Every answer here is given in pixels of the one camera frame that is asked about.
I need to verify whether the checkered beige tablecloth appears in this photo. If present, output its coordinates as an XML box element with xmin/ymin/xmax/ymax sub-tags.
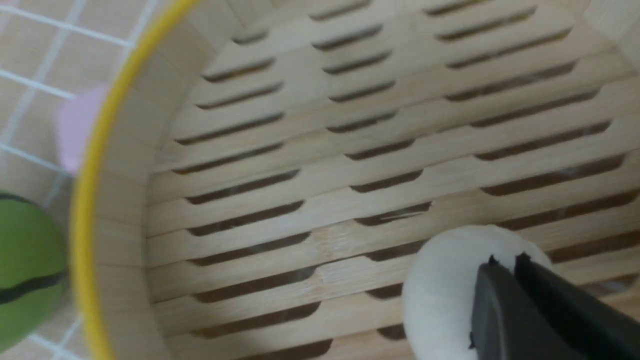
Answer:
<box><xmin>0</xmin><ymin>0</ymin><xmax>166</xmax><ymax>360</ymax></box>

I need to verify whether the pink foam cube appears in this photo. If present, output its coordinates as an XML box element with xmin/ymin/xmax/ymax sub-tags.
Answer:
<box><xmin>55</xmin><ymin>83</ymin><xmax>110</xmax><ymax>177</ymax></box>

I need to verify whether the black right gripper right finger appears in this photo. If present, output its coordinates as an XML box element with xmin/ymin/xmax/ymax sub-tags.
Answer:
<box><xmin>514</xmin><ymin>253</ymin><xmax>640</xmax><ymax>360</ymax></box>

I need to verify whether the white bun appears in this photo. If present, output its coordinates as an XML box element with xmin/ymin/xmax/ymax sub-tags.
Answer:
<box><xmin>401</xmin><ymin>225</ymin><xmax>553</xmax><ymax>360</ymax></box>

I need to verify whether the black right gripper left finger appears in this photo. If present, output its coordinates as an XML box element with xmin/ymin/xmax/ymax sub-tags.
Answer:
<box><xmin>470</xmin><ymin>255</ymin><xmax>584</xmax><ymax>360</ymax></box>

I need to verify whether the green toy watermelon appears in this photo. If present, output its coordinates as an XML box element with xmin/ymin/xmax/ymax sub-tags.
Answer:
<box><xmin>0</xmin><ymin>192</ymin><xmax>67</xmax><ymax>353</ymax></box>

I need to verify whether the bamboo steamer tray yellow rim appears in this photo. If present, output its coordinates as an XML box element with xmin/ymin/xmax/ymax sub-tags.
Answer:
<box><xmin>71</xmin><ymin>0</ymin><xmax>639</xmax><ymax>360</ymax></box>

